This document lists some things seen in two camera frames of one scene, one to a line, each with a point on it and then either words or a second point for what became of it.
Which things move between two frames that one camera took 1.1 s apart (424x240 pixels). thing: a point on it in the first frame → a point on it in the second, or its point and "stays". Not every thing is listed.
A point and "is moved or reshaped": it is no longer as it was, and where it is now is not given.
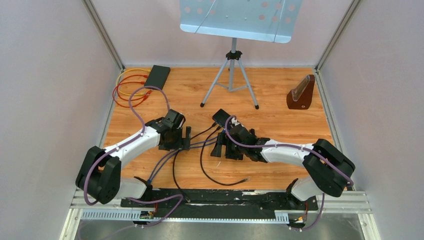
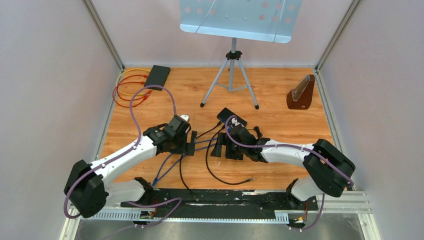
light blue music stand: x=270 y=20 stays
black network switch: x=220 y=117 is moved or reshaped
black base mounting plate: x=191 y=204 stays
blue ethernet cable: x=174 y=152 is moved or reshaped
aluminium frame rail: x=353 y=203 stays
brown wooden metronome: x=299 y=97 stays
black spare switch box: x=157 y=76 stays
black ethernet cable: x=174 y=165 → x=195 y=197
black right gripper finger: x=233 y=152 stays
